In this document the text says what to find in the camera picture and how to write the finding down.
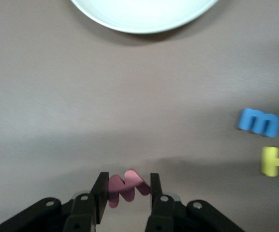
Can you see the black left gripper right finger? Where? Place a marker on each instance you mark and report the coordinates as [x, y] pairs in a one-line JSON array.
[[161, 212]]

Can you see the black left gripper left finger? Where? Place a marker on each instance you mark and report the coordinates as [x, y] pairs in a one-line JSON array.
[[81, 212]]

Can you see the pink foam lowercase w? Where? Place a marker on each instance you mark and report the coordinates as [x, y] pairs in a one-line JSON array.
[[127, 191]]

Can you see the yellow foam uppercase H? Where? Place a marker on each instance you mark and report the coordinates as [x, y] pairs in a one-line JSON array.
[[269, 162]]

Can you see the blue foam uppercase E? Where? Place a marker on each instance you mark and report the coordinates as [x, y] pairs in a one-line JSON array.
[[245, 120]]

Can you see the beige plate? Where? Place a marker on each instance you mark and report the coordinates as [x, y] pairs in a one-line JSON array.
[[141, 14]]

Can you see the brown table cover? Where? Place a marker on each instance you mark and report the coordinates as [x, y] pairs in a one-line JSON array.
[[57, 72]]

